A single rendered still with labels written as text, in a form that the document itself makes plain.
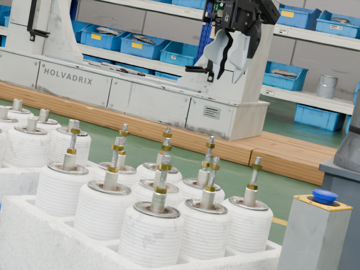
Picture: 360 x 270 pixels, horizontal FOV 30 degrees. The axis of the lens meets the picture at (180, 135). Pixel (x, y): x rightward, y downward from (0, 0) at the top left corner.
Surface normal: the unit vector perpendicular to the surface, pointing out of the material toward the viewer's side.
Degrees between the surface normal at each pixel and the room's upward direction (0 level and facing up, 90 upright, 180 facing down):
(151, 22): 90
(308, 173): 90
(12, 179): 90
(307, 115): 93
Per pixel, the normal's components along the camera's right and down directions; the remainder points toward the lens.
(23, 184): 0.72, 0.25
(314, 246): -0.69, -0.04
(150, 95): -0.39, 0.06
